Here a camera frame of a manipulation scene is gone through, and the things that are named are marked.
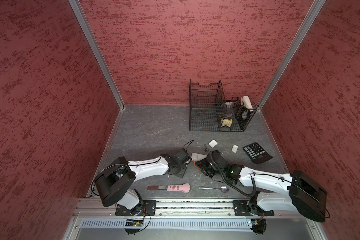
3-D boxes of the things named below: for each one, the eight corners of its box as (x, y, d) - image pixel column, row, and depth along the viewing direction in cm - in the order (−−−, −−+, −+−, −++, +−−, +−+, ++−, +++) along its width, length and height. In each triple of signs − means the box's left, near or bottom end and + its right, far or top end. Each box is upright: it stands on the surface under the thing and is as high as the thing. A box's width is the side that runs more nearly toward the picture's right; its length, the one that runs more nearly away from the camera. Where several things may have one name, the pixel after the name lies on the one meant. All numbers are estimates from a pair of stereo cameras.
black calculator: (259, 167, 91) (261, 165, 88) (242, 149, 99) (243, 147, 96) (270, 159, 94) (272, 157, 92) (253, 142, 102) (255, 140, 100)
